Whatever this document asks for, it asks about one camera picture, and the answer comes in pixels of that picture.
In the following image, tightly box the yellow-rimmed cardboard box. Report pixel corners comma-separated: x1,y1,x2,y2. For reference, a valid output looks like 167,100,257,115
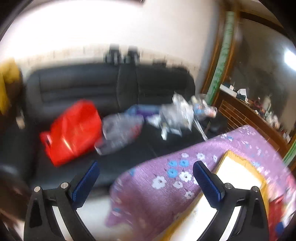
159,149,270,241

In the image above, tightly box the white flat box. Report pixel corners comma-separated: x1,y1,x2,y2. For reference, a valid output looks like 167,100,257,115
220,84,238,96

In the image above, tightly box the dark tissue box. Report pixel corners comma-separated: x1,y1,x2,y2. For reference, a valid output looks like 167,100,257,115
237,88,249,100

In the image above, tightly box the purple floral tablecloth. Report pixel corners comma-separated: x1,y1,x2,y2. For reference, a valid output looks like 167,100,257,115
105,125,294,241

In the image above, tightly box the wooden cabinet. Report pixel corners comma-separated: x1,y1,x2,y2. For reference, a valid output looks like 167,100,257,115
200,0,296,163

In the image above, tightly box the mustard yellow garment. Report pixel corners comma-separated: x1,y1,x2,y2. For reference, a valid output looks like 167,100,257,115
0,59,21,114

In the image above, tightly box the purple blue bag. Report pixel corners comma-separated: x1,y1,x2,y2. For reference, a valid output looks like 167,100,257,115
126,104,162,118

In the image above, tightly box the black sofa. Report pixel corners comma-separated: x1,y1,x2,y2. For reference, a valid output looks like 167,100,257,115
0,61,222,186

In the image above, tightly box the red plastic bag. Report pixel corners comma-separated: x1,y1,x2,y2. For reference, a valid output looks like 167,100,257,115
39,100,103,167

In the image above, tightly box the clutter of small shelf items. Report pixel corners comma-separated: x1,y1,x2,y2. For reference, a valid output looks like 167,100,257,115
248,94,292,142

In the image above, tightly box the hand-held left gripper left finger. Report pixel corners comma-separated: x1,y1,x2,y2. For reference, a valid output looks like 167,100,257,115
24,161,100,241

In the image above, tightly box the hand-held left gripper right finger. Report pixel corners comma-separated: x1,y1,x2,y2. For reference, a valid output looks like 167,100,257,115
192,160,270,241

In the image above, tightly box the plastic bag with colourful bottles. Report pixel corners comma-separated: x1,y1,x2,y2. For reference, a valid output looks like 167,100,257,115
191,94,218,121

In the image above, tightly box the crumpled white plastic bag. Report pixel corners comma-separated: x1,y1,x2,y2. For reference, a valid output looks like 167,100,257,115
147,91,195,141

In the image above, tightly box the clear plastic bag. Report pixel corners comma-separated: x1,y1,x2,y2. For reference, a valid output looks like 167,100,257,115
95,111,145,156

